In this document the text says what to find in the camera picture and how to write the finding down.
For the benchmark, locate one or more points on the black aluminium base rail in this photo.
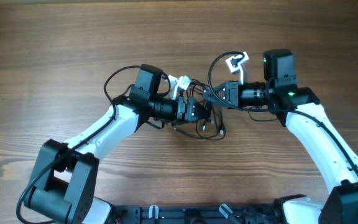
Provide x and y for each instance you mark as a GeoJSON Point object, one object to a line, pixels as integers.
{"type": "Point", "coordinates": [247, 214]}

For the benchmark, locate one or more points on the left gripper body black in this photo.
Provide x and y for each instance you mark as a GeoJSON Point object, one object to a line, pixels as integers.
{"type": "Point", "coordinates": [179, 101]}

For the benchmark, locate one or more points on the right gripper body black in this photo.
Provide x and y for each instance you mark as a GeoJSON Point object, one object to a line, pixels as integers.
{"type": "Point", "coordinates": [234, 94]}

